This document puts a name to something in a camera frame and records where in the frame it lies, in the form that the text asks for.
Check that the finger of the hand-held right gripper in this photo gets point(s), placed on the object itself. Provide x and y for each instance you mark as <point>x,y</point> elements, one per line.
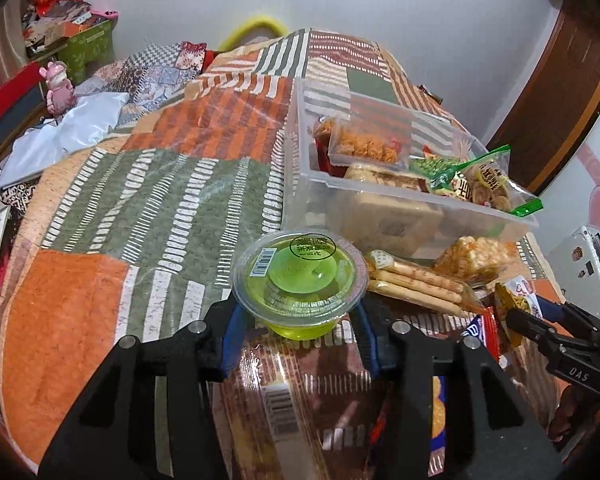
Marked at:
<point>535,332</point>
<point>552,308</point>

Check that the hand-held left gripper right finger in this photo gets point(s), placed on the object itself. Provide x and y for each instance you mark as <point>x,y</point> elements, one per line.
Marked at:
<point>370,355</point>

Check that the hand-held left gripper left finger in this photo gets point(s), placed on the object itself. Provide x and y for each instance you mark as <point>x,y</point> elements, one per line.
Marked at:
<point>230,345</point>

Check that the small yellow snack packet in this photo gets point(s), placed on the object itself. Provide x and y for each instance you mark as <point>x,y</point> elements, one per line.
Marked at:
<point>515,297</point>

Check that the green jelly cup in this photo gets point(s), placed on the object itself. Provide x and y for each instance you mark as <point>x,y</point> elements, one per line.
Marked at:
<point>300,280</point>

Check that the clear green-edged chips packet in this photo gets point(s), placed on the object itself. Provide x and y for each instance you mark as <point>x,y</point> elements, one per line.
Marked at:
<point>472,182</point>

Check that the clear plastic storage bin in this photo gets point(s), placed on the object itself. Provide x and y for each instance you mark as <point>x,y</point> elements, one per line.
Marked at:
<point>300,200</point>

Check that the beige cake packet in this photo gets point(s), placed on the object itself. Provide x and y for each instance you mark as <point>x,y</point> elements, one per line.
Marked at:
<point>395,225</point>
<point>385,178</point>

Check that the red packet with white label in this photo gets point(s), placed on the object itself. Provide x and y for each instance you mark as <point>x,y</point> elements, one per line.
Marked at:
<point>322,155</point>

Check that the clear packet of shredded snack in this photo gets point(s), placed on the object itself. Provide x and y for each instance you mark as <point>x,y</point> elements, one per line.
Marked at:
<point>365,142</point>

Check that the person's right hand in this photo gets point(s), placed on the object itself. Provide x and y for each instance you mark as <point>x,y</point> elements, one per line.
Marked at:
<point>570,420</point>

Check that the white laptop with stickers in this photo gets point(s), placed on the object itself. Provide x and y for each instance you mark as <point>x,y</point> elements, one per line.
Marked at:
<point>580,270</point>

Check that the tan snack packet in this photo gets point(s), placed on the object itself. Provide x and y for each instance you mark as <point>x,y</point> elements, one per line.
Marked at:
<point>280,410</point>

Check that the biscuit stick packet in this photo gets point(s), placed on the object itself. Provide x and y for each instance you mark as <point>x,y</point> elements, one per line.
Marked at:
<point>420,285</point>

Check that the clear packet of orange crackers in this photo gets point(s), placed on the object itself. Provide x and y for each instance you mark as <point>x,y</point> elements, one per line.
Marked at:
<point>480,257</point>

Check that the blue chips packet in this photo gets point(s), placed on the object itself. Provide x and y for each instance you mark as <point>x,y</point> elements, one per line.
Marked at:
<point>440,410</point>

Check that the white sliding door with hearts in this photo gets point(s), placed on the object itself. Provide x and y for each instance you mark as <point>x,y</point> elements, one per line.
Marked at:
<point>595,195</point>

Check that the wooden door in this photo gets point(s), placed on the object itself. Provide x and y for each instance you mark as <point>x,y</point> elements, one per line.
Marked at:
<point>565,90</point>

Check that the small cardboard box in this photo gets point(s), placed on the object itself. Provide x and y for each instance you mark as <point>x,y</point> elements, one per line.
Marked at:
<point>430,94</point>

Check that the white cloth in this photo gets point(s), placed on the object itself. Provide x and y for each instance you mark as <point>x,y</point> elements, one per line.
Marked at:
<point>65,135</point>

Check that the checkered patchwork cloth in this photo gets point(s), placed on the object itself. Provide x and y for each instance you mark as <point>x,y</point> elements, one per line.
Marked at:
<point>150,77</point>

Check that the pink rabbit figure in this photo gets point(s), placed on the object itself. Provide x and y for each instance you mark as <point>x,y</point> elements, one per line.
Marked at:
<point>59,90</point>

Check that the dark grey box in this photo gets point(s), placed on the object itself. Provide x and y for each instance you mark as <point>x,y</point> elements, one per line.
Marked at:
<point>20,115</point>

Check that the yellow foam tube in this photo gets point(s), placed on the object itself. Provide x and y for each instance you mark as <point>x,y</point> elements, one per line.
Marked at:
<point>252,27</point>

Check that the green patterned box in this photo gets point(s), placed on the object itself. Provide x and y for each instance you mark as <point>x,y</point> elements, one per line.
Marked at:
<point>87,50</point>

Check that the red box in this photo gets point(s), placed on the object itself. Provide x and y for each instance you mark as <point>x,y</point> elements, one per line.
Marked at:
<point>15,90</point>

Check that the pink box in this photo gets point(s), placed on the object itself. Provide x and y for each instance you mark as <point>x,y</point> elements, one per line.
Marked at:
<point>104,14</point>

